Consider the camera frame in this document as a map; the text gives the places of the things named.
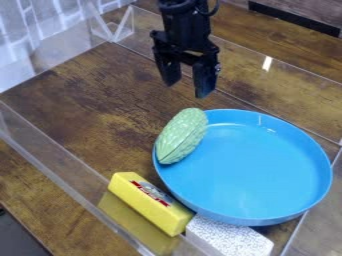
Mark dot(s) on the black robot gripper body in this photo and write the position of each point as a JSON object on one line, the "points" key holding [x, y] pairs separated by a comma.
{"points": [[184, 41]]}

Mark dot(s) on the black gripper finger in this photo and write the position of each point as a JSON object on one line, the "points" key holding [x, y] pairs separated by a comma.
{"points": [[205, 75], [169, 66]]}

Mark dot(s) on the green bitter gourd toy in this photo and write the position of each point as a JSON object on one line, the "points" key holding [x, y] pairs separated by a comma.
{"points": [[181, 135]]}

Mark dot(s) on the blue round tray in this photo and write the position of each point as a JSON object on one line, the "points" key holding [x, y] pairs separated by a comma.
{"points": [[257, 173]]}

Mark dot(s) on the black bar in background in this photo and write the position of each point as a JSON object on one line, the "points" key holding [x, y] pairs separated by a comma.
{"points": [[295, 19]]}

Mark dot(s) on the yellow rectangular block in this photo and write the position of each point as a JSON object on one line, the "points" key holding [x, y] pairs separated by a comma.
{"points": [[157, 206]]}

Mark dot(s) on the white speckled foam block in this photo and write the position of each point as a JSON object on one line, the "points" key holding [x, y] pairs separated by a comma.
{"points": [[222, 239]]}

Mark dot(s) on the clear acrylic enclosure wall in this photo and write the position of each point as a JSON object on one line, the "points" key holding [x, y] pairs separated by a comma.
{"points": [[83, 120]]}

